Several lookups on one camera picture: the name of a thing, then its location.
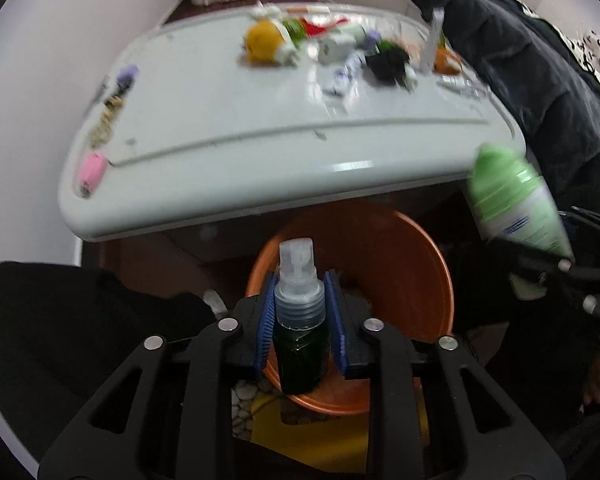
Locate green small item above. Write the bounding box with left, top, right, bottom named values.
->
left=282, top=17, right=309, bottom=44

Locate white fluffy item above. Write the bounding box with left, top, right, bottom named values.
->
left=202, top=288, right=227, bottom=317

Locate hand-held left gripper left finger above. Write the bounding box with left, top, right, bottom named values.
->
left=37, top=270, right=282, bottom=480

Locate orange small item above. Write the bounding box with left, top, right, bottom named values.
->
left=432, top=45, right=464, bottom=74

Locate white blue wrapper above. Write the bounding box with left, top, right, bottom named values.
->
left=325, top=55, right=366, bottom=99

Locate white plastic table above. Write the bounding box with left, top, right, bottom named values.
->
left=59, top=2, right=528, bottom=243

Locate red small item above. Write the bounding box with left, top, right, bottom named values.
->
left=302, top=15, right=349, bottom=37

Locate orange plastic basin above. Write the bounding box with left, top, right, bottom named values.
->
left=245, top=207, right=455, bottom=416

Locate yellow plastic item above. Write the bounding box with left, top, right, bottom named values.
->
left=250, top=390, right=431, bottom=480

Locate pink small item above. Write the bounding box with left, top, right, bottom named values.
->
left=75, top=152, right=109, bottom=197

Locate black green item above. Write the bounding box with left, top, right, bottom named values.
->
left=365, top=40, right=412, bottom=86

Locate person's right hand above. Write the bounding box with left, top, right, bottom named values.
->
left=581, top=354, right=600, bottom=407

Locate pebble pattern mat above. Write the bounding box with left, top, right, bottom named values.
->
left=230, top=379, right=283, bottom=442

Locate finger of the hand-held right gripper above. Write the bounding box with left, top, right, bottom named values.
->
left=559, top=206, right=600, bottom=241
left=490, top=237, right=600, bottom=327

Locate light green plastic bottle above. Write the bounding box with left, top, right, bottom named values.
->
left=467, top=142, right=576, bottom=302

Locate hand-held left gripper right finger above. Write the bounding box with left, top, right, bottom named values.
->
left=324, top=270, right=566, bottom=480

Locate white crumpled paper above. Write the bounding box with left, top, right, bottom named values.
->
left=275, top=40, right=304, bottom=69

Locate dark padded jacket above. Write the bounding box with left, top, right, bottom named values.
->
left=380, top=0, right=600, bottom=223

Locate yellow round toy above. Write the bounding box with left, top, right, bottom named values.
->
left=244, top=19, right=287, bottom=63

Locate beige bead chain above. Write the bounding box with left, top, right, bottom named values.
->
left=87, top=97, right=127, bottom=152

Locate purple dark clip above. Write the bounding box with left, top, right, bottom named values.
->
left=109, top=64, right=141, bottom=102

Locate dark green spray bottle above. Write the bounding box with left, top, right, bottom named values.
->
left=272, top=236, right=329, bottom=395

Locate clear plastic packaging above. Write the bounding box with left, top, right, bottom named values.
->
left=437, top=74, right=487, bottom=99

